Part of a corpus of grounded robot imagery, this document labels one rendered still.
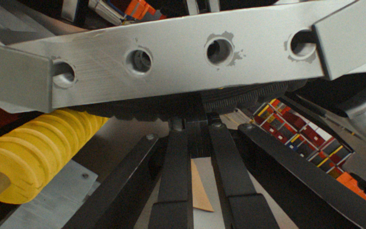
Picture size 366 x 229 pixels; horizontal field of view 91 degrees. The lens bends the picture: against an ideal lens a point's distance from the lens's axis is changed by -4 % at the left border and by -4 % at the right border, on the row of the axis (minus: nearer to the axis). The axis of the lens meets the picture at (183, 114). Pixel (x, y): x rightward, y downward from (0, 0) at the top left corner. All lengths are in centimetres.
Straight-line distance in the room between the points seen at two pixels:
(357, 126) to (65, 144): 37
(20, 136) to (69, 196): 38
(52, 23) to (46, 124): 10
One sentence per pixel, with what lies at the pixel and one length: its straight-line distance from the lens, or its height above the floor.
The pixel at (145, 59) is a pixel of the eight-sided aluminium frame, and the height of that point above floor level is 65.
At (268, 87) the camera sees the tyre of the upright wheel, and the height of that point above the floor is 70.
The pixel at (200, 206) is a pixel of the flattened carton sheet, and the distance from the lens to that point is 126.
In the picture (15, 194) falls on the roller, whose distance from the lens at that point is 22.
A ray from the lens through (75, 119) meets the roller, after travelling 25.
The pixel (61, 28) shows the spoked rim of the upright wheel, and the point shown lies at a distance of 23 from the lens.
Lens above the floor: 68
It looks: 17 degrees down
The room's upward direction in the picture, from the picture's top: 40 degrees clockwise
